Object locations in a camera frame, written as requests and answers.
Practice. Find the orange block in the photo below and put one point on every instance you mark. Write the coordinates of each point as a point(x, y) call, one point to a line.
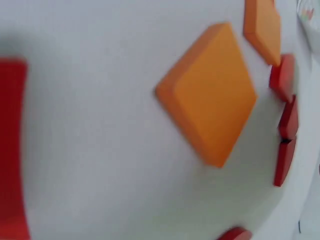
point(268, 30)
point(215, 92)

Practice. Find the red block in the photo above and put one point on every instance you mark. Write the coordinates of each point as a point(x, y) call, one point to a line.
point(11, 140)
point(291, 122)
point(284, 160)
point(286, 77)
point(236, 234)

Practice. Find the clear plastic container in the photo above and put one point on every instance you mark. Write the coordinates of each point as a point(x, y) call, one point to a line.
point(313, 31)

